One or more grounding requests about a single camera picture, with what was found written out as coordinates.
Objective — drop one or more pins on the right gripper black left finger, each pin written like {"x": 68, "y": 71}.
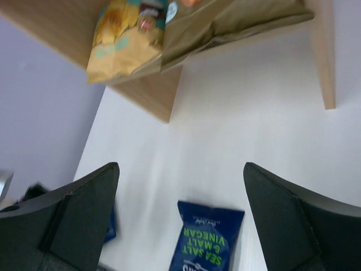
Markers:
{"x": 63, "y": 229}

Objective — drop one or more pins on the wooden two-tier shelf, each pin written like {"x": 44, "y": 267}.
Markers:
{"x": 68, "y": 28}

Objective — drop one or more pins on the yellow kettle chips bag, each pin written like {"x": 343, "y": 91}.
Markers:
{"x": 128, "y": 35}

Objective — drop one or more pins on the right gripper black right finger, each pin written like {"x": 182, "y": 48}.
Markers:
{"x": 300, "y": 229}

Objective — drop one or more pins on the blue sea salt vinegar bag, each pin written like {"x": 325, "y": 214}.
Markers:
{"x": 208, "y": 237}

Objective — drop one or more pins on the light blue cassava chips bag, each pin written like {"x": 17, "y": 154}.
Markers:
{"x": 195, "y": 26}

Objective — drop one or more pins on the blue spicy sweet chilli bag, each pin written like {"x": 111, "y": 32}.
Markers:
{"x": 112, "y": 226}

